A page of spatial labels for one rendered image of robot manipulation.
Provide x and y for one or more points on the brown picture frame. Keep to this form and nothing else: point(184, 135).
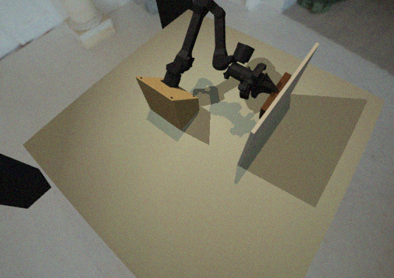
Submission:
point(283, 81)

